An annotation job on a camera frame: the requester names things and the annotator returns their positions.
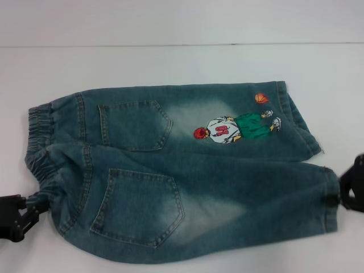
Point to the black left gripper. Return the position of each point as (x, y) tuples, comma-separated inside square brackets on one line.
[(8, 224)]

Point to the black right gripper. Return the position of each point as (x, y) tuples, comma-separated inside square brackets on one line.
[(359, 187)]

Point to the blue denim shorts with print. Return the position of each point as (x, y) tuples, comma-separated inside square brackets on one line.
[(204, 176)]

